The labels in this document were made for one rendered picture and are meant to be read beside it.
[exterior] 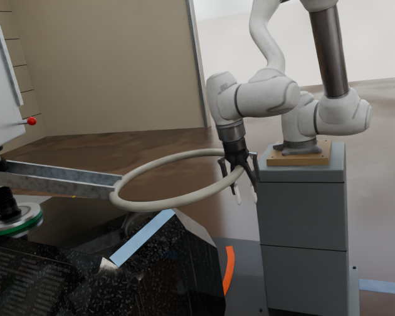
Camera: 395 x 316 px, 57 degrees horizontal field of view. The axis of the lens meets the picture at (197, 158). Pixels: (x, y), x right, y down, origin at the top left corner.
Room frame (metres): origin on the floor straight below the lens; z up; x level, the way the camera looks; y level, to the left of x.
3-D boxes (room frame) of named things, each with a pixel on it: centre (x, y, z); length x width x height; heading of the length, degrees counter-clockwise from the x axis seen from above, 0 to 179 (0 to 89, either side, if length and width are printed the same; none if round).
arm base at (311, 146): (1.68, -0.49, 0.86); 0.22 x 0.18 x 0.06; 76
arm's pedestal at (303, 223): (1.68, -0.51, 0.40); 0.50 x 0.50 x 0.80; 65
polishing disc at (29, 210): (1.26, 0.73, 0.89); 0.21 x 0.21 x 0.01
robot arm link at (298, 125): (1.67, -0.51, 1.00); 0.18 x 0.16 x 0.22; 51
